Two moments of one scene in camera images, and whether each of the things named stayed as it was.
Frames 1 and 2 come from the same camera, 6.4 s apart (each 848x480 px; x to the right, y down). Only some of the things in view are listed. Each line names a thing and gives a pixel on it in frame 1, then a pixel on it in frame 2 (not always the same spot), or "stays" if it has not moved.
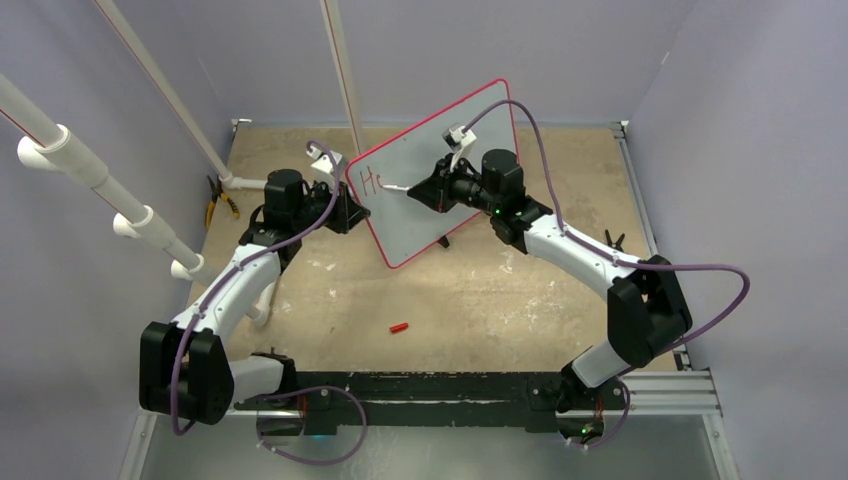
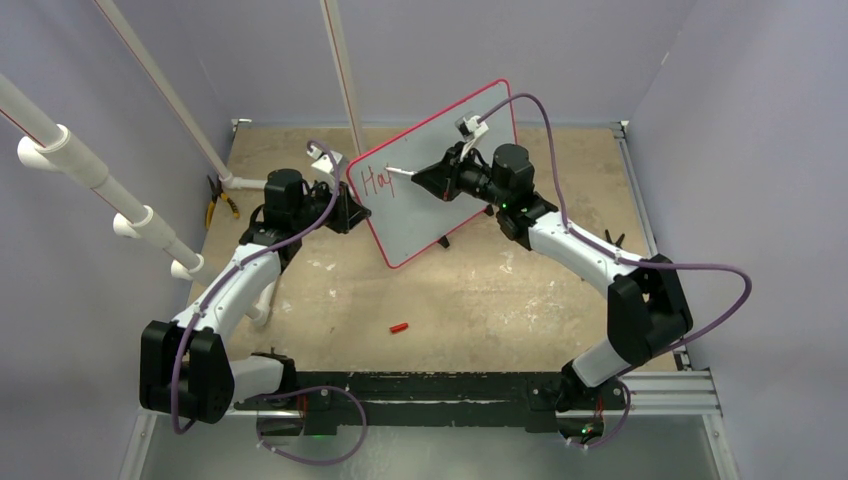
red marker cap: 399,327 stays
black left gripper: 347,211 stays
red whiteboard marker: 395,187 to 401,171
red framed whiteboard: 403,224 stays
